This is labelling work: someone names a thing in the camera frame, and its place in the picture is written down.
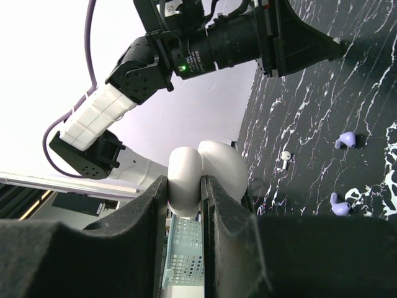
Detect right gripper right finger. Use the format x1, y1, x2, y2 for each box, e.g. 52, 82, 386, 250
201, 176, 396, 297

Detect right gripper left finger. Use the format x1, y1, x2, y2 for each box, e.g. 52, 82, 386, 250
1, 176, 167, 297

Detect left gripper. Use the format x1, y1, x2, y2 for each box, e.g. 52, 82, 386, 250
179, 1, 342, 79

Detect white earbud charging case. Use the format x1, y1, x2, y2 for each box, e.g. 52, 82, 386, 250
167, 140, 249, 220

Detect white earbud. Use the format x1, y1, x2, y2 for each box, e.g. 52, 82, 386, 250
280, 151, 292, 170

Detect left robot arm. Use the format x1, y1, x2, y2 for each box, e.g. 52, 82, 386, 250
42, 1, 343, 188

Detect light blue mesh basket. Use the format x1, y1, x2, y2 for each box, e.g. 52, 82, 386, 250
162, 215, 204, 289

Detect purple earbud upper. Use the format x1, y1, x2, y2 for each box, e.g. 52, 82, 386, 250
334, 132, 356, 149

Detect purple earbud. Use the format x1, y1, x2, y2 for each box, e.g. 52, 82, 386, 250
334, 132, 356, 149
330, 192, 351, 217

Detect purple earbud lower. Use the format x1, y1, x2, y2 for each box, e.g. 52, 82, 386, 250
330, 192, 351, 217

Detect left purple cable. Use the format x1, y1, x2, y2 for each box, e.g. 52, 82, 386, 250
42, 0, 100, 178

